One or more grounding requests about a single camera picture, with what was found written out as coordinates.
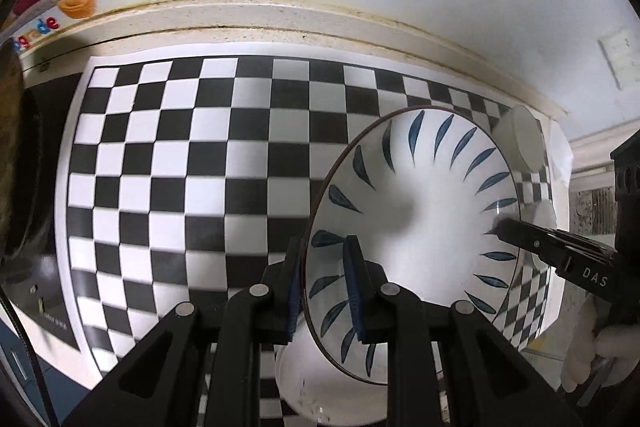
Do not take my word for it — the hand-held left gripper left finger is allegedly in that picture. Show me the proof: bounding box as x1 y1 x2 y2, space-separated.
62 237 303 427

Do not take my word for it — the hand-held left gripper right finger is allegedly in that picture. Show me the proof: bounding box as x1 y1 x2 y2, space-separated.
342 234 583 427

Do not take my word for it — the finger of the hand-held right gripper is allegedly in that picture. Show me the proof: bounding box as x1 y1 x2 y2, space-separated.
494 217 619 265

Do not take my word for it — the white cup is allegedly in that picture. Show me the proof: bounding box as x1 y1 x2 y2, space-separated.
495 104 546 172

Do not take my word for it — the blue leaf pattern plate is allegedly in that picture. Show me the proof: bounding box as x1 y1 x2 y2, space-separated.
301 106 526 387

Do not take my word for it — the person's right hand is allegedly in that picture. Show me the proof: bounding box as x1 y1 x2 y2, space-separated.
559 301 640 394

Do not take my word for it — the black white checkered mat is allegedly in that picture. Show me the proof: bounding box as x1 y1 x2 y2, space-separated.
52 42 573 427

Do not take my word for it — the black induction cooktop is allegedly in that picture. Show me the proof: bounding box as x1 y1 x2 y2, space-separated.
0 72 83 353

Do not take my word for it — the blue cabinet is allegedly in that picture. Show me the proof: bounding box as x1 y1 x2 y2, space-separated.
0 317 38 408

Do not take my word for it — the dark frying pan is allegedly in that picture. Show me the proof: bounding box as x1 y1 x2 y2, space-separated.
0 39 51 268

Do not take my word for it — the white wall socket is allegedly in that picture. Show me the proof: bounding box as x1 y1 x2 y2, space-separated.
599 27 640 90

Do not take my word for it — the black cable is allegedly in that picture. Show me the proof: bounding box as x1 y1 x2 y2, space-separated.
0 282 58 427

